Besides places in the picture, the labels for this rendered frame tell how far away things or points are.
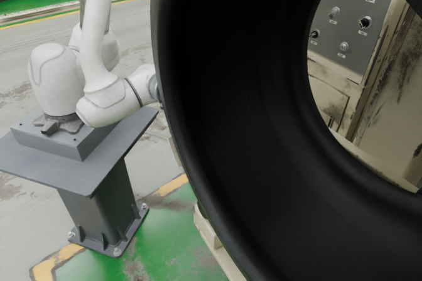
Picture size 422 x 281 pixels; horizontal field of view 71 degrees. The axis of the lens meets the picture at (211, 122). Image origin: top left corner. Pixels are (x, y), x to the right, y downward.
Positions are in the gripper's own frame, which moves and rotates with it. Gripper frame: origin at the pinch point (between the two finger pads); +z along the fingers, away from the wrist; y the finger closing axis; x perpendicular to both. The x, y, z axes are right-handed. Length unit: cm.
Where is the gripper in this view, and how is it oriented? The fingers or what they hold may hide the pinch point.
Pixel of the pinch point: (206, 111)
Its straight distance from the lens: 66.2
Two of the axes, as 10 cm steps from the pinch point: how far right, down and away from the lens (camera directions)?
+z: 5.2, 3.2, -7.9
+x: 1.2, 8.9, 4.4
